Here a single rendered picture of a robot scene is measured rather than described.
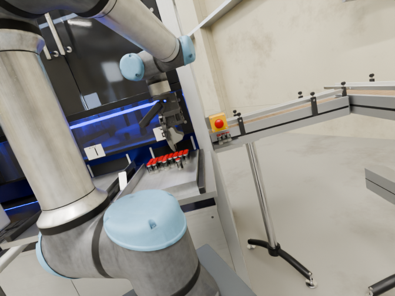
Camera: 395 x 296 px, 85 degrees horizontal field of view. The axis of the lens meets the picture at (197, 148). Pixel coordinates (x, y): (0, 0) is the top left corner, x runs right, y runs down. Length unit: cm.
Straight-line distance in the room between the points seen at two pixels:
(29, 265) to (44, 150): 129
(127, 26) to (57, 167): 28
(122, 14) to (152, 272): 41
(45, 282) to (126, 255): 134
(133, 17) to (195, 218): 93
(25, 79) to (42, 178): 15
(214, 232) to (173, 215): 88
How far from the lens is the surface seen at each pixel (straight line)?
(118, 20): 46
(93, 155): 113
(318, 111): 122
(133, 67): 69
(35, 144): 40
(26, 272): 169
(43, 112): 40
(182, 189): 65
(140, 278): 37
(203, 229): 119
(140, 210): 35
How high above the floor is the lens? 116
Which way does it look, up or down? 15 degrees down
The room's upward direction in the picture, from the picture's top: 17 degrees counter-clockwise
